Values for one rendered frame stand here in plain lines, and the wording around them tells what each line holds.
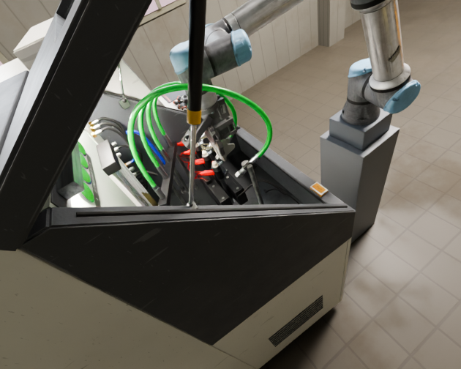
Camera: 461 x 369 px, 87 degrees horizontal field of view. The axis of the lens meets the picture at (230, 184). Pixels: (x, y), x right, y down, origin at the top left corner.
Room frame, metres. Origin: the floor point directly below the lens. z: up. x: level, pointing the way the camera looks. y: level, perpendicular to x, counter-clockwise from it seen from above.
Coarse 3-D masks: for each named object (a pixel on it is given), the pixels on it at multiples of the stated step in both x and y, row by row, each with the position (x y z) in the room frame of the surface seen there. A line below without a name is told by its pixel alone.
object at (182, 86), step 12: (180, 84) 0.54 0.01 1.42; (204, 84) 0.53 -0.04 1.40; (156, 96) 0.55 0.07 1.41; (228, 96) 0.52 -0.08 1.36; (240, 96) 0.52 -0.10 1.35; (252, 108) 0.51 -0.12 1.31; (132, 120) 0.56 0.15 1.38; (264, 120) 0.51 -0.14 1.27; (132, 132) 0.57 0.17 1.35; (132, 144) 0.57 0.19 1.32; (264, 144) 0.52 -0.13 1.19; (144, 168) 0.58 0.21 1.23
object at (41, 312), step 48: (0, 96) 0.70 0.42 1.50; (0, 144) 0.39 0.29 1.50; (0, 288) 0.20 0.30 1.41; (48, 288) 0.21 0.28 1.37; (96, 288) 0.21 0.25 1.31; (0, 336) 0.18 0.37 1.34; (48, 336) 0.19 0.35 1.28; (96, 336) 0.19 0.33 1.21; (144, 336) 0.20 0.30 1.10; (192, 336) 0.21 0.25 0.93
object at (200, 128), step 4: (204, 116) 0.63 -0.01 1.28; (208, 116) 0.62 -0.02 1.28; (204, 120) 0.61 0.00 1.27; (208, 120) 0.62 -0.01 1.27; (212, 120) 0.62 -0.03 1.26; (200, 124) 0.61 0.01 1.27; (204, 124) 0.61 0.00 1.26; (208, 124) 0.61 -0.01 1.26; (200, 128) 0.61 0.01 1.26; (204, 128) 0.61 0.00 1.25; (188, 132) 0.64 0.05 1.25; (196, 132) 0.61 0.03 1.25; (200, 132) 0.61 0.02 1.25; (204, 132) 0.61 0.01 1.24; (184, 136) 0.63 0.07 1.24; (188, 136) 0.62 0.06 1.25; (196, 136) 0.60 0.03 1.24; (200, 136) 0.61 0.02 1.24; (184, 140) 0.62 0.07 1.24; (188, 140) 0.61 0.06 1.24; (196, 140) 0.60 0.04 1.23; (184, 144) 0.61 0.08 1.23; (188, 144) 0.60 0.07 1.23; (188, 148) 0.60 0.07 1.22
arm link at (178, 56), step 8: (176, 48) 0.64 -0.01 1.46; (184, 48) 0.61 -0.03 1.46; (176, 56) 0.61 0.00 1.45; (184, 56) 0.60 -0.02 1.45; (176, 64) 0.62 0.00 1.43; (184, 64) 0.60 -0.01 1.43; (208, 64) 0.60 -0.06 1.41; (176, 72) 0.62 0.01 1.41; (184, 72) 0.61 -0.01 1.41; (208, 72) 0.60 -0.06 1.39; (184, 80) 0.61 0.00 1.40; (208, 80) 0.62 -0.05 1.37
